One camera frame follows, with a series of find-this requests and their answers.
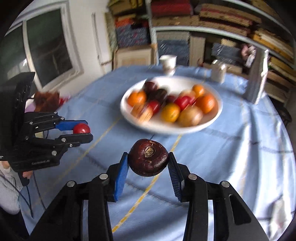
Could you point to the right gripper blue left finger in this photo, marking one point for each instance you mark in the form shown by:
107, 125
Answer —
121, 174

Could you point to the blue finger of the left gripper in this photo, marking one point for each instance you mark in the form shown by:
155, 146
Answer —
68, 125
74, 139

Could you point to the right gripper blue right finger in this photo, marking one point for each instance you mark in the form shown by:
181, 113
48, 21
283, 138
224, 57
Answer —
175, 176

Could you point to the small red tomato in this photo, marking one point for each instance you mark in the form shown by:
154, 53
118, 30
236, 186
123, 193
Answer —
81, 128

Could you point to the dark brown mangosteen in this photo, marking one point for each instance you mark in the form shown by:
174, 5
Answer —
147, 157
160, 95

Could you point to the tan orange round fruit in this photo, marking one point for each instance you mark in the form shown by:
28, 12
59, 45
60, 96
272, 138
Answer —
142, 112

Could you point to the tan potato-like fruit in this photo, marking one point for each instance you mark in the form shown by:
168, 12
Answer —
190, 116

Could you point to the yellow orange citrus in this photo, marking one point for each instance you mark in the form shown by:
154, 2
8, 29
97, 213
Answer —
170, 113

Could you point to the orange mandarin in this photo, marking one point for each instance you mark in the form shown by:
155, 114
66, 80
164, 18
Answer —
136, 97

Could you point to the red cherry tomato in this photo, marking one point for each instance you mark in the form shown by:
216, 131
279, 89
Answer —
155, 106

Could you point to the dark red plum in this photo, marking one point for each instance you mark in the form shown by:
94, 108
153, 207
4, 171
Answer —
170, 99

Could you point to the person's left hand thumb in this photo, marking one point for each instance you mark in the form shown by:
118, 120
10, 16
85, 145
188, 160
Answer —
27, 174

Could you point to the brown plush toy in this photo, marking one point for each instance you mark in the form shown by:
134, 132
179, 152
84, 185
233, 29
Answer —
46, 102

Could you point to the orange tangerine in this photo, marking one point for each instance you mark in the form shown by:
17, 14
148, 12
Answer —
206, 103

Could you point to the blue checked tablecloth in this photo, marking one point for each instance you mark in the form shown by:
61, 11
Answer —
248, 145

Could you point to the dark plum on table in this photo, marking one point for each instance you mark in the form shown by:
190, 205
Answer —
150, 87

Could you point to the small orange kumquat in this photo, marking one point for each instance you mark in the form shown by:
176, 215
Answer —
198, 89

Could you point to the white oval plate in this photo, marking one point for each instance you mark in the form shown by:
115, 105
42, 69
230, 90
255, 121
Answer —
177, 86

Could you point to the framed cardboard panel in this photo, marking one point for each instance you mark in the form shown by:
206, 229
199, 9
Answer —
144, 55

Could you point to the white paper cup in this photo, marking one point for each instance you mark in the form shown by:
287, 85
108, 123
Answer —
168, 63

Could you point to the white drink can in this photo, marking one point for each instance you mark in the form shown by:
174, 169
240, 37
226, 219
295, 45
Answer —
218, 71

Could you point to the pink crumpled cloth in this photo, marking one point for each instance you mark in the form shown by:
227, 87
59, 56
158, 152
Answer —
248, 53

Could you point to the metal storage shelf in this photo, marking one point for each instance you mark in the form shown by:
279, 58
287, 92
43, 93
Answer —
222, 32

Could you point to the silver metal bottle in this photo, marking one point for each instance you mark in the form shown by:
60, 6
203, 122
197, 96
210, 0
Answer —
257, 77

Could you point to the window with white frame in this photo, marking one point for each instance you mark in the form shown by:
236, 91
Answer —
41, 41

